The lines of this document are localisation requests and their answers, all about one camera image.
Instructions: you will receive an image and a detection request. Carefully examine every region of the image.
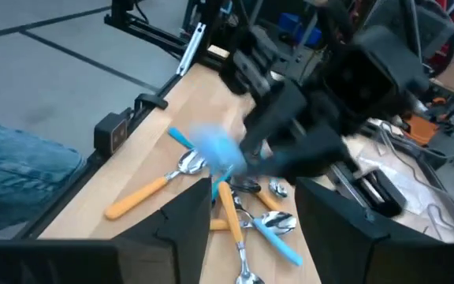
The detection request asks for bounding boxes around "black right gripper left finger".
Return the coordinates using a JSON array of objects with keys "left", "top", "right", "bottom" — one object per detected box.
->
[{"left": 0, "top": 177, "right": 213, "bottom": 284}]

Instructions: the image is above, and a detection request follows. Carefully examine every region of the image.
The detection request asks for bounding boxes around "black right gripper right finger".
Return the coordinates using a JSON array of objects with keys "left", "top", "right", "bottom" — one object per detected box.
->
[{"left": 295, "top": 177, "right": 454, "bottom": 284}]

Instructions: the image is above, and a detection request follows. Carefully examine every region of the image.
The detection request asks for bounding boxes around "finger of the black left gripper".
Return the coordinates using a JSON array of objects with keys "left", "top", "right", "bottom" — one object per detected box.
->
[
  {"left": 252, "top": 127, "right": 348, "bottom": 186},
  {"left": 242, "top": 80, "right": 307, "bottom": 158}
]

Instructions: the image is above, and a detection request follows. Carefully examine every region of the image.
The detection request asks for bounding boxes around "blue storage bin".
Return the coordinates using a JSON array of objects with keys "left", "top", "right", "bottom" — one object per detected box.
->
[{"left": 277, "top": 11, "right": 322, "bottom": 47}]

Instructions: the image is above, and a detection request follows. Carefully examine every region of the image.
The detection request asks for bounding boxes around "silver aluminium rail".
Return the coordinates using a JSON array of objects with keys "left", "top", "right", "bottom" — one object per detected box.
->
[{"left": 175, "top": 21, "right": 207, "bottom": 77}]

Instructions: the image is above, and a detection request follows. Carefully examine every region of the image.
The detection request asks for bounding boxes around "black frame clamp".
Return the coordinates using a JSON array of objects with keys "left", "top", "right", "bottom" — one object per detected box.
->
[{"left": 133, "top": 92, "right": 169, "bottom": 112}]

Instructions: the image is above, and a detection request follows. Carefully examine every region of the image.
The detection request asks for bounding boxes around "black table-level camera box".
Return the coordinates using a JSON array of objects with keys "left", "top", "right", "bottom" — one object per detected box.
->
[{"left": 94, "top": 106, "right": 130, "bottom": 158}]

